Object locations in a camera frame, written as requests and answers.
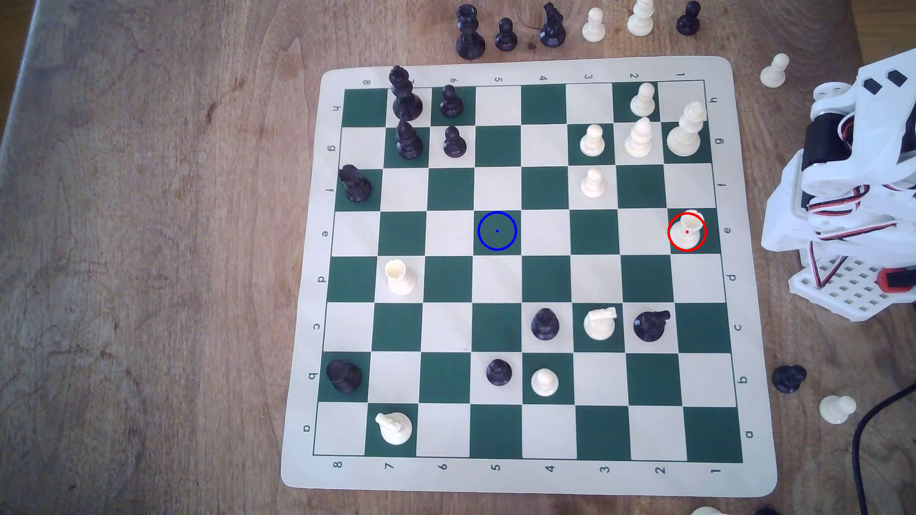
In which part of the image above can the white knight chess piece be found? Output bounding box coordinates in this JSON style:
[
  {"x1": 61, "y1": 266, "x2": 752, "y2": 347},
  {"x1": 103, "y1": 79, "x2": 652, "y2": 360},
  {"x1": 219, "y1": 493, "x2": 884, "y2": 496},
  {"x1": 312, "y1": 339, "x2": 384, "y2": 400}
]
[
  {"x1": 583, "y1": 306, "x2": 618, "y2": 341},
  {"x1": 375, "y1": 411, "x2": 414, "y2": 446}
]

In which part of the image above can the black queen chess piece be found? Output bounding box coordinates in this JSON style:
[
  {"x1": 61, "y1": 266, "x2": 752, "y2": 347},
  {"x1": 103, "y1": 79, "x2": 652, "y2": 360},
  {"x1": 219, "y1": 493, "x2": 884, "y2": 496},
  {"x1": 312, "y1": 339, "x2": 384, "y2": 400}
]
[{"x1": 456, "y1": 3, "x2": 487, "y2": 60}]

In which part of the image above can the black rook chess piece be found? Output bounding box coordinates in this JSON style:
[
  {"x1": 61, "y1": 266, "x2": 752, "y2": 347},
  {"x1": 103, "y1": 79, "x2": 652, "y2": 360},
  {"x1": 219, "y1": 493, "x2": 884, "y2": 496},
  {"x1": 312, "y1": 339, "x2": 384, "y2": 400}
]
[{"x1": 326, "y1": 359, "x2": 363, "y2": 395}]

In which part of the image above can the white rook chess piece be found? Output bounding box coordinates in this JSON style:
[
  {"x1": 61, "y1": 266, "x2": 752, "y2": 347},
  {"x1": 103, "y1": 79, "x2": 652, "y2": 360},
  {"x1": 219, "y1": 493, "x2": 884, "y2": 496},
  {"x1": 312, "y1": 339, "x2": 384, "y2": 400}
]
[
  {"x1": 670, "y1": 209, "x2": 707, "y2": 252},
  {"x1": 384, "y1": 259, "x2": 417, "y2": 296}
]

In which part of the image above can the white perforated base plate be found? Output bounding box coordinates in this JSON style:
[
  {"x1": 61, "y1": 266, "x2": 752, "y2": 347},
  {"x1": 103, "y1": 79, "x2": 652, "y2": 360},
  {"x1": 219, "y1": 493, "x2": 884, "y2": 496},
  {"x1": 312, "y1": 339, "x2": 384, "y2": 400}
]
[{"x1": 789, "y1": 252, "x2": 916, "y2": 323}]

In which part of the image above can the red and black clamp part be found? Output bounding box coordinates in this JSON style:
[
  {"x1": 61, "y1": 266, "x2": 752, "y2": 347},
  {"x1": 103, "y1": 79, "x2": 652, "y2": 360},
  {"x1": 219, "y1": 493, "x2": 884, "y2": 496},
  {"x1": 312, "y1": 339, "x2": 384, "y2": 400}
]
[{"x1": 877, "y1": 268, "x2": 916, "y2": 294}]

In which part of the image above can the red black white servo cable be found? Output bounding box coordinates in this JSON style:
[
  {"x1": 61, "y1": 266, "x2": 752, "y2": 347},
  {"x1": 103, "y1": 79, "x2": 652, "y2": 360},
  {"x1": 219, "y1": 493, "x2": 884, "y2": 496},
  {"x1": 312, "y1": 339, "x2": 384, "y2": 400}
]
[{"x1": 807, "y1": 239, "x2": 853, "y2": 290}]

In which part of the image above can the white bishop chess piece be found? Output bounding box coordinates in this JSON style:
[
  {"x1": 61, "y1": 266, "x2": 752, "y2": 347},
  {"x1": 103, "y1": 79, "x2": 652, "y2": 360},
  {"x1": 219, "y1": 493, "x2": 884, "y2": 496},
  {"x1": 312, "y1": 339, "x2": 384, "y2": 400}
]
[
  {"x1": 627, "y1": 0, "x2": 656, "y2": 38},
  {"x1": 625, "y1": 116, "x2": 654, "y2": 159}
]

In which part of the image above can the black knight chess piece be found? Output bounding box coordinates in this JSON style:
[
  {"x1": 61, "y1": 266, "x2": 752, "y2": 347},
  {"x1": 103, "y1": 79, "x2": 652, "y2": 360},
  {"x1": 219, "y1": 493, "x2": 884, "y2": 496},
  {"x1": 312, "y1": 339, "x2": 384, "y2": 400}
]
[
  {"x1": 539, "y1": 1, "x2": 567, "y2": 49},
  {"x1": 633, "y1": 309, "x2": 672, "y2": 343}
]

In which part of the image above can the green and cream chessboard mat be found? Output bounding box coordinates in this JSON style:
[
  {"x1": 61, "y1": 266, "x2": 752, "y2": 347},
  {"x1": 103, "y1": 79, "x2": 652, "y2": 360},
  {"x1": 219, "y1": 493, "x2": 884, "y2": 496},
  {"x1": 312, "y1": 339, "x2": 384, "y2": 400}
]
[{"x1": 281, "y1": 56, "x2": 779, "y2": 499}]

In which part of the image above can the black king chess piece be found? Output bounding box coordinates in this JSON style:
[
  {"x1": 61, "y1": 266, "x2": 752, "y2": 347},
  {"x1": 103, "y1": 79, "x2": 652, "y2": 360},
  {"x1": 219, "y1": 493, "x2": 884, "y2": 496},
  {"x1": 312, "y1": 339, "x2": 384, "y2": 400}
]
[{"x1": 388, "y1": 66, "x2": 424, "y2": 122}]

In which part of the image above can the black bishop chess piece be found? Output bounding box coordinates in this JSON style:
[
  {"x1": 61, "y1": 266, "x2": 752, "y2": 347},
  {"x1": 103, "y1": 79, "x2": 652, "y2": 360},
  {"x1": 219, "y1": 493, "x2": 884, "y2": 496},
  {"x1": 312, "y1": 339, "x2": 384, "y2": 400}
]
[
  {"x1": 531, "y1": 308, "x2": 561, "y2": 341},
  {"x1": 395, "y1": 119, "x2": 425, "y2": 160}
]

